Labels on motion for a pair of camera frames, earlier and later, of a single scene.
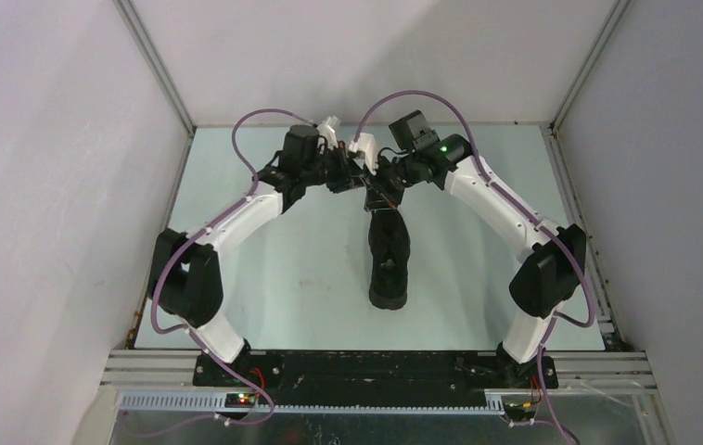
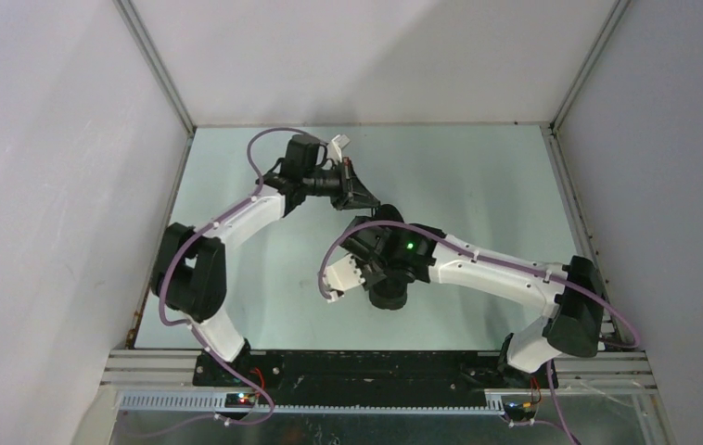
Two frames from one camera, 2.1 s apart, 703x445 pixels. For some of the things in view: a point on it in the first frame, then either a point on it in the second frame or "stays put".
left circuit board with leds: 240,400 stays put
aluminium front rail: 600,372 stays put
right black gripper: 376,200 → 369,280
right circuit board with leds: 517,412 stays put
